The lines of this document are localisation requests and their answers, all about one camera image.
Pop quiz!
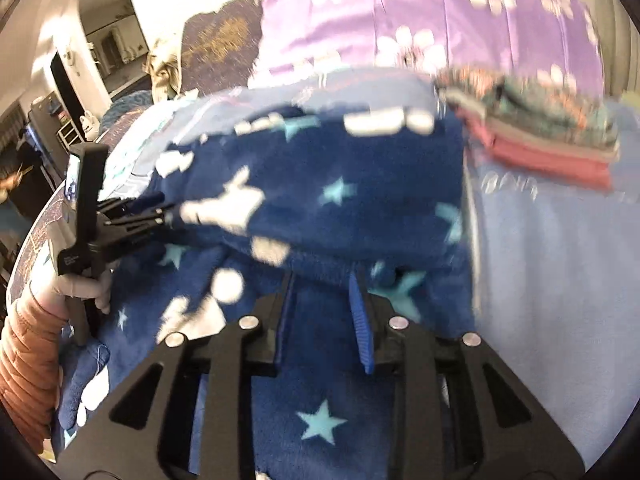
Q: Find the dark navy gold pillow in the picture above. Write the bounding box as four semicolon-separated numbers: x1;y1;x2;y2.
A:
180;0;262;96

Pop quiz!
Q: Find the beige crumpled cloth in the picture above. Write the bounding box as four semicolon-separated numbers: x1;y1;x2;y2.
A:
143;34;182;104

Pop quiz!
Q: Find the navy star fleece garment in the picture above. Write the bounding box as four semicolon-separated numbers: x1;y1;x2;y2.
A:
52;107;474;479

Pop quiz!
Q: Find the purple floral pillow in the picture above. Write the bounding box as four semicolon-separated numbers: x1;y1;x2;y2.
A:
247;0;604;96

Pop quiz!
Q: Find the peach sleeved left forearm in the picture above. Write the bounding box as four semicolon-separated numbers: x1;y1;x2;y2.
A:
1;294;66;454

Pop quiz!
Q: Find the light blue bed sheet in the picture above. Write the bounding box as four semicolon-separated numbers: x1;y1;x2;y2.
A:
8;66;640;466

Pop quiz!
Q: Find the stack of folded clothes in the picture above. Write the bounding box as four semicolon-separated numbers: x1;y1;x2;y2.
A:
434;65;620;191

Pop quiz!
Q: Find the white gloved left hand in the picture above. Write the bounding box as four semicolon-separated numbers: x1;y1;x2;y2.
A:
29;256;112;321

